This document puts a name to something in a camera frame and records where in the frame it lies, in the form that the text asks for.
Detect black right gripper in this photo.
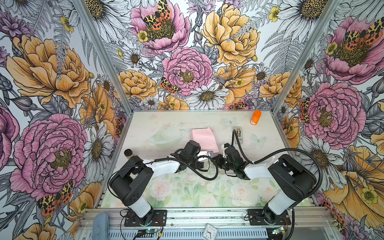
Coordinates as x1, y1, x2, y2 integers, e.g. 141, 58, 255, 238
210, 153, 236, 172

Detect purple and pink wrapping paper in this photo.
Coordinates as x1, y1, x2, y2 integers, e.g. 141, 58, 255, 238
191, 128, 219, 157

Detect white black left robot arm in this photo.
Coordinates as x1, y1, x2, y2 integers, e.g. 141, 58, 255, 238
108, 140, 219, 224

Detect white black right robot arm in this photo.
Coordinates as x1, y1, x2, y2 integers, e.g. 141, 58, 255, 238
214, 144, 323, 225

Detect grey tape dispenser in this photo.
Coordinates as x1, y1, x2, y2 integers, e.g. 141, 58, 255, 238
235, 127, 243, 144

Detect orange plastic bottle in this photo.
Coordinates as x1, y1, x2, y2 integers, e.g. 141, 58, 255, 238
250, 110, 262, 125

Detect small jar with dark lid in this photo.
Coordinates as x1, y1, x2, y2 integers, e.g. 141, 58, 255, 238
124, 149, 133, 158

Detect small white clock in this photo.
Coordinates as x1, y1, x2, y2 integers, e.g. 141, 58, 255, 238
202, 224, 219, 240

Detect green circuit board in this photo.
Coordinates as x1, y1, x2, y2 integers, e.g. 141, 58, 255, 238
138, 228, 161, 235

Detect grey cloth roll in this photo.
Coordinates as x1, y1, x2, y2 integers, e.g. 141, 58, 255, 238
92, 212, 109, 240

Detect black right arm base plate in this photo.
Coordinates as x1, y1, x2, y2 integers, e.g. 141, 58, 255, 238
246, 209, 292, 226

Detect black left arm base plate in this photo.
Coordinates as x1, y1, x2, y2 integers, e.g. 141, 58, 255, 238
124, 209, 168, 227

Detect black corrugated cable conduit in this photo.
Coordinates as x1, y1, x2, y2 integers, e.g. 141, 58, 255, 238
231, 128, 324, 199

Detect aluminium frame rail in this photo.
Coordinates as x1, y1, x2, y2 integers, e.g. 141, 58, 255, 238
76, 207, 343, 240

